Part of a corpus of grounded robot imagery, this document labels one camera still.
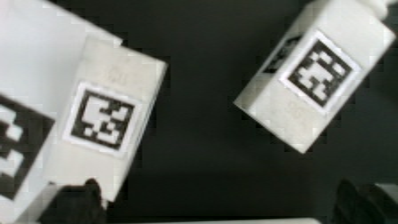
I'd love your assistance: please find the white chair leg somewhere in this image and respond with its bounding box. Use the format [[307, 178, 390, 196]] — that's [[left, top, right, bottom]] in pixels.
[[44, 37, 166, 201], [234, 0, 398, 152]]

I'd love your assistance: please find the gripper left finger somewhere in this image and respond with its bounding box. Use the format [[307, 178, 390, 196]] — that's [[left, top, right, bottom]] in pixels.
[[38, 179, 106, 224]]

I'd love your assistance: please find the white front border rail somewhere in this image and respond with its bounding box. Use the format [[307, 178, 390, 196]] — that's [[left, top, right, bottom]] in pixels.
[[110, 218, 323, 224]]

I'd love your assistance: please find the front long chair side piece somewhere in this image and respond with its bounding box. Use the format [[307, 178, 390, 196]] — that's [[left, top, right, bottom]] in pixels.
[[0, 0, 122, 224]]

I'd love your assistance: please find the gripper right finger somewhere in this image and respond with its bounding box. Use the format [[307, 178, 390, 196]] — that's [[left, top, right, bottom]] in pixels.
[[332, 180, 398, 224]]

